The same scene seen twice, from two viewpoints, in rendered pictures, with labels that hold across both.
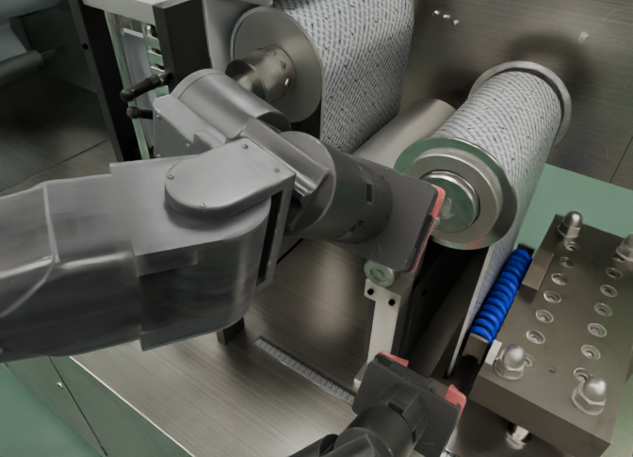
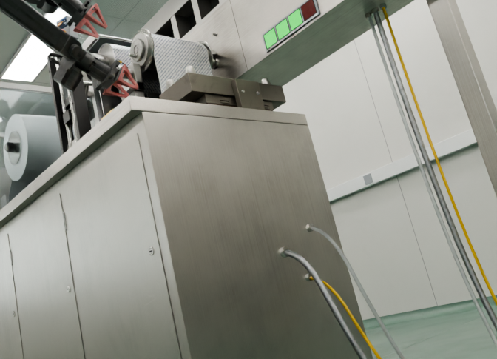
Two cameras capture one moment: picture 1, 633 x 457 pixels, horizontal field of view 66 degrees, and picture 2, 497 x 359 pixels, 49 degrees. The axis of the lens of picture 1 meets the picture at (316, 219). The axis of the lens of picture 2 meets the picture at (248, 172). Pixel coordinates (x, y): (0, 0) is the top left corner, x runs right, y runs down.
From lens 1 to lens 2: 1.86 m
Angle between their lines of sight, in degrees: 55
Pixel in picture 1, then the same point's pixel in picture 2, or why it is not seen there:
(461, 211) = (139, 46)
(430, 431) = (110, 69)
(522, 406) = (170, 92)
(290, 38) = (106, 49)
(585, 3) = (212, 27)
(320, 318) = not seen: hidden behind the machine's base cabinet
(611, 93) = (231, 42)
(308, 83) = (111, 58)
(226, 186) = not seen: outside the picture
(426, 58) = not seen: hidden behind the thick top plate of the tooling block
